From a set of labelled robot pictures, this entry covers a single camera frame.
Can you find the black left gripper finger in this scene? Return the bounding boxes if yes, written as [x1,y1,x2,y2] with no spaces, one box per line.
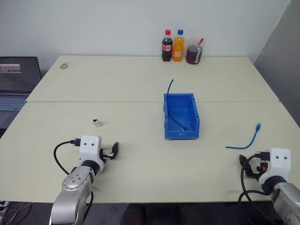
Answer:
[110,141,120,160]

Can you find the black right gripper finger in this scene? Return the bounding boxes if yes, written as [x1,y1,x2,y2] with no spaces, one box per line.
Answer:
[239,154,248,170]

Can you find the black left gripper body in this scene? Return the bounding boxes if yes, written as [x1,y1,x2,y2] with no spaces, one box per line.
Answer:
[100,148,117,165]

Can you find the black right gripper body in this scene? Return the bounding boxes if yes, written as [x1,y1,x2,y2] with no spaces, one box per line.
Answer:
[245,156,268,180]

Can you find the blue plastic storage bin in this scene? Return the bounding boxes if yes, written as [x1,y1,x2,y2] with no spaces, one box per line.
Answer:
[163,93,201,141]

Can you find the cola bottle red cap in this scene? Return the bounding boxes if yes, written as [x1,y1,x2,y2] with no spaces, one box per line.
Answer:
[161,29,174,63]

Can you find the clear jug dark red liquid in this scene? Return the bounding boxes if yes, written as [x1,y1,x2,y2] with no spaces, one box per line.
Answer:
[186,37,205,66]

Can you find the orange soda bottle blue cap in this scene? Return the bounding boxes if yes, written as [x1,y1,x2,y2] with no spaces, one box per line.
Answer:
[172,29,185,63]

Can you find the dark grey laptop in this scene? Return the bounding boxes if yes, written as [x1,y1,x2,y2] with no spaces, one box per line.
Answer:
[0,56,43,132]

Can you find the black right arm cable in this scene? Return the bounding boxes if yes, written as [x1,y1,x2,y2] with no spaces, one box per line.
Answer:
[237,151,273,213]

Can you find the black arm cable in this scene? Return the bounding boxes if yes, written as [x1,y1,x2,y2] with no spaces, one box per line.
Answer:
[237,151,273,213]
[53,139,94,222]

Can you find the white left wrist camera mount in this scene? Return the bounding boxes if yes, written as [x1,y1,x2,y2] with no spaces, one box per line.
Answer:
[78,135,105,173]

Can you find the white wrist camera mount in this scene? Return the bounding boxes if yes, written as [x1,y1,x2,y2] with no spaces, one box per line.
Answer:
[257,147,292,184]
[78,135,105,173]

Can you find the blue ethernet cable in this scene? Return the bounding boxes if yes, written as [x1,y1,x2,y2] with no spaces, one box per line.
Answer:
[225,122,262,150]

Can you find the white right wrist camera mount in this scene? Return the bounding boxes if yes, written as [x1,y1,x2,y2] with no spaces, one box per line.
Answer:
[257,147,292,184]

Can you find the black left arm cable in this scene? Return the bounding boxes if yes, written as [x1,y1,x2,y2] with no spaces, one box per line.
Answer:
[53,139,94,222]

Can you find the thin floor cables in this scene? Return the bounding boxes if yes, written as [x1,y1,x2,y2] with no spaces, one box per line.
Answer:
[0,202,35,225]

